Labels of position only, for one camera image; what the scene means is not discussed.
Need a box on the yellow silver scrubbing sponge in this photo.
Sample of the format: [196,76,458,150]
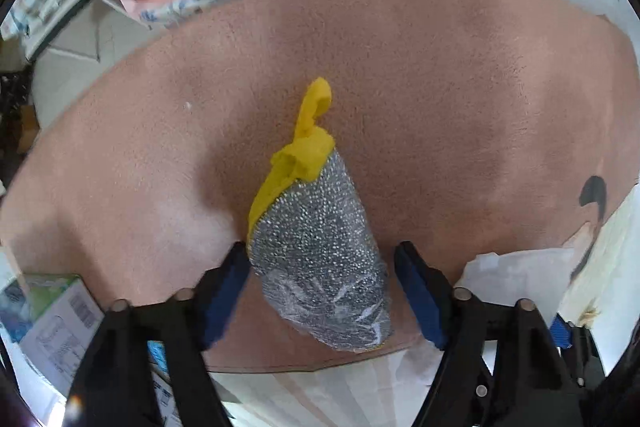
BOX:
[247,78,393,353]

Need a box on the open cardboard box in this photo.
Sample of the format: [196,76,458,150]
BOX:
[1,274,103,426]

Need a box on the white soft packet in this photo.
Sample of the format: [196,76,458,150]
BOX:
[457,248,574,314]

